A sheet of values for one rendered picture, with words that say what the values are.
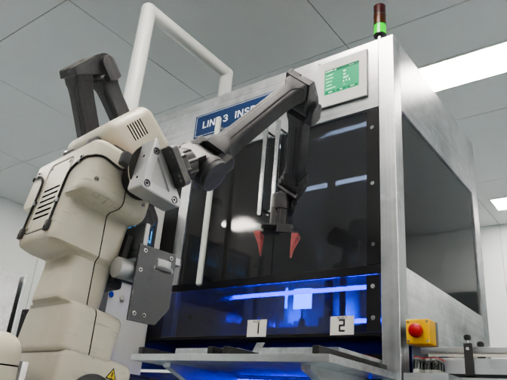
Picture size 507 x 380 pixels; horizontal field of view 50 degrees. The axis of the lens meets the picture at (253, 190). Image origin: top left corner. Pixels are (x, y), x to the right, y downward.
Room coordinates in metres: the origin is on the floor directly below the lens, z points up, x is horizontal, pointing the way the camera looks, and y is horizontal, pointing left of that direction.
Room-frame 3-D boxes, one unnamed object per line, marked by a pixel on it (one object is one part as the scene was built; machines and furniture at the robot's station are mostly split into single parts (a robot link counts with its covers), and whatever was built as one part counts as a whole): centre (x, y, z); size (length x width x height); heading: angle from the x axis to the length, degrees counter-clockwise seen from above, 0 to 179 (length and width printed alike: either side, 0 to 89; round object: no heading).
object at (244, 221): (2.10, 0.09, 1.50); 0.47 x 0.01 x 0.59; 52
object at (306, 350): (1.69, -0.26, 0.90); 0.34 x 0.26 x 0.04; 142
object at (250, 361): (1.74, -0.09, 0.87); 0.70 x 0.48 x 0.02; 52
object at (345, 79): (1.76, -0.31, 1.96); 0.21 x 0.01 x 0.21; 52
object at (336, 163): (1.82, -0.26, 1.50); 0.43 x 0.01 x 0.59; 52
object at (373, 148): (1.69, -0.41, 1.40); 0.05 x 0.01 x 0.80; 52
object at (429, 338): (1.62, -0.53, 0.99); 0.08 x 0.07 x 0.07; 142
